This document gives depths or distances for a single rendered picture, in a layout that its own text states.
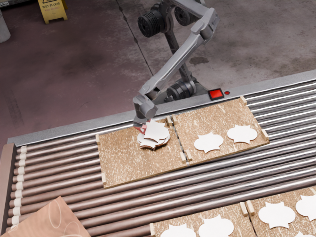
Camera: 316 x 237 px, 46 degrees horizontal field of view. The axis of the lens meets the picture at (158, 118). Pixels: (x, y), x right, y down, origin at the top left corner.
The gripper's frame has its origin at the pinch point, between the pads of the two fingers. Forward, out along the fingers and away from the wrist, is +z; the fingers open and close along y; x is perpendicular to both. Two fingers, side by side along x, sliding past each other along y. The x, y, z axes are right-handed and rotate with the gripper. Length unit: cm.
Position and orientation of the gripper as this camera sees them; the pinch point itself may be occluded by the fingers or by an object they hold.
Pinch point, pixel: (145, 127)
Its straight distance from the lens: 189.4
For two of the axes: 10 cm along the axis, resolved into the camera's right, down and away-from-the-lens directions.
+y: 3.0, -7.1, 6.3
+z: 1.4, 6.9, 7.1
